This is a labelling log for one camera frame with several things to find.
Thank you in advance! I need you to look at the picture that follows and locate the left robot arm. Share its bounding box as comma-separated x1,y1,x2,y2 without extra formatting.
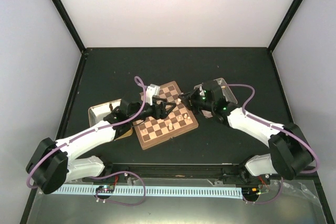
26,96,176,194

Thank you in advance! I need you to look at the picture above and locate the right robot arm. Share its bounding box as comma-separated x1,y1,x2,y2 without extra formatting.
178,78,319,184

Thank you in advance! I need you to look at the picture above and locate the wooden chess board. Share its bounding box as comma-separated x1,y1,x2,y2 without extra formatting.
133,81,198,150

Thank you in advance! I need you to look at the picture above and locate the left circuit board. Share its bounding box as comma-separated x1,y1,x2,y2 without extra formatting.
96,185,115,194

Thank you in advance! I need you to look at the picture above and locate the circuit board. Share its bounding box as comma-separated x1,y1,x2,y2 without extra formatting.
96,185,115,194
241,186,270,196

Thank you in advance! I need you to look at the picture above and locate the right circuit board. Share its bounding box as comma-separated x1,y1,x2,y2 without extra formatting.
241,186,270,196

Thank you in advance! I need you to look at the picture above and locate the silver pink tin tray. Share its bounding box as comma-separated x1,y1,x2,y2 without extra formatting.
201,78,238,118

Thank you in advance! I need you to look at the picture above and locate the gold tin tray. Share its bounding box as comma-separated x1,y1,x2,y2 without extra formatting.
88,99,133,143

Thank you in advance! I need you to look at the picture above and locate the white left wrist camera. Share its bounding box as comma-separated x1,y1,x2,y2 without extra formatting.
145,84,160,105

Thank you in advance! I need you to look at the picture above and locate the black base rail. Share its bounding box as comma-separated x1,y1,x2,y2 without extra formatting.
83,165,271,183

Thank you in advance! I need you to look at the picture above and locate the white slotted cable duct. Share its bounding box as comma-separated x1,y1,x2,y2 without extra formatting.
53,184,243,199

